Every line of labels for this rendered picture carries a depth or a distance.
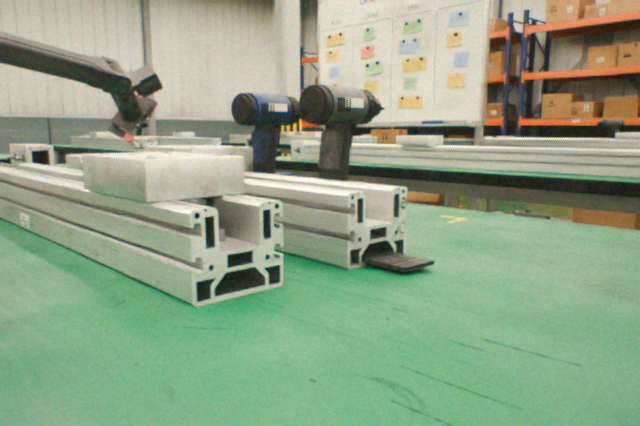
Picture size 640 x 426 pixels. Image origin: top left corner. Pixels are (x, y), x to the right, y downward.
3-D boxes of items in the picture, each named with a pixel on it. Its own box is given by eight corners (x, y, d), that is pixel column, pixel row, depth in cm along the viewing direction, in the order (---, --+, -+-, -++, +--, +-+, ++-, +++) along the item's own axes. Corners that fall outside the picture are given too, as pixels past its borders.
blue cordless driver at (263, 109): (228, 210, 105) (225, 92, 101) (297, 200, 120) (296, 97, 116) (256, 214, 100) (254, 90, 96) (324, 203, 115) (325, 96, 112)
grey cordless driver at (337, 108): (292, 227, 87) (291, 84, 83) (363, 213, 102) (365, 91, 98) (330, 233, 82) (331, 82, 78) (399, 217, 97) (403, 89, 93)
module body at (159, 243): (-20, 209, 106) (-24, 165, 105) (37, 204, 113) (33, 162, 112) (193, 307, 48) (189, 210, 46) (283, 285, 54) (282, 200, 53)
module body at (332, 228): (83, 201, 119) (80, 161, 118) (128, 197, 126) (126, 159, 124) (347, 270, 60) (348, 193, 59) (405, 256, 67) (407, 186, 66)
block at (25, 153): (11, 171, 201) (8, 145, 200) (44, 169, 209) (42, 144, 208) (21, 173, 194) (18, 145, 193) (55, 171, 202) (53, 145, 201)
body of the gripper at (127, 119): (112, 124, 151) (104, 110, 144) (133, 96, 155) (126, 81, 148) (132, 134, 151) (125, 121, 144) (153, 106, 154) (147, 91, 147)
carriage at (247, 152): (146, 185, 94) (143, 145, 93) (202, 181, 102) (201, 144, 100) (193, 193, 83) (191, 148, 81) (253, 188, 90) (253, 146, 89)
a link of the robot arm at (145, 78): (96, 63, 136) (113, 86, 133) (139, 42, 139) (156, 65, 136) (112, 93, 147) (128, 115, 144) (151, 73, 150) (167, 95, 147)
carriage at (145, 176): (85, 213, 63) (81, 153, 62) (173, 204, 71) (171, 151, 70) (148, 232, 52) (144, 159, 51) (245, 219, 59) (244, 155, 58)
